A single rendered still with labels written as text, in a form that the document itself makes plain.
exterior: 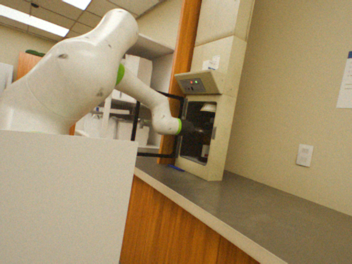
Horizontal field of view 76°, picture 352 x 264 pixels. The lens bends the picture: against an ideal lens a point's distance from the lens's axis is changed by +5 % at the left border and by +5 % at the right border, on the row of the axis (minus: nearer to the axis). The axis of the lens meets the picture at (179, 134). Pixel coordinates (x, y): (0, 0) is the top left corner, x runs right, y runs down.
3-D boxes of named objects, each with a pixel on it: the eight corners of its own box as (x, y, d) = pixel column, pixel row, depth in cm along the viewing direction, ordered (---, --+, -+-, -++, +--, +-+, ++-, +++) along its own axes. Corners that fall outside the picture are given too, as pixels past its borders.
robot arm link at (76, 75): (60, 31, 35) (122, -4, 77) (4, 90, 40) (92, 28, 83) (123, 92, 41) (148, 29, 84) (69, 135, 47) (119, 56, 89)
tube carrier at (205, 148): (206, 157, 141) (212, 125, 140) (218, 161, 132) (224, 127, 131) (193, 157, 135) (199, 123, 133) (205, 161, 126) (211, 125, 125)
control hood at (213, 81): (186, 94, 140) (188, 78, 139) (223, 93, 114) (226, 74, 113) (171, 90, 133) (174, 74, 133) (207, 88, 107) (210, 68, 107)
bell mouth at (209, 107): (214, 114, 144) (215, 106, 144) (235, 116, 130) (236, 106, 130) (193, 110, 134) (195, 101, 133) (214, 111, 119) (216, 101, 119)
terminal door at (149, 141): (174, 158, 140) (184, 97, 138) (128, 155, 125) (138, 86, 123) (174, 158, 141) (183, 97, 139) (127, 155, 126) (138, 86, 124)
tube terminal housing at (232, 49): (202, 166, 157) (220, 59, 153) (237, 180, 131) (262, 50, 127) (174, 165, 142) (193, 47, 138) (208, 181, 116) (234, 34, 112)
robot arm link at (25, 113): (19, 128, 36) (29, 55, 46) (-30, 171, 42) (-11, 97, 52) (90, 149, 46) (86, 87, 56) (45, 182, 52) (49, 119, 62)
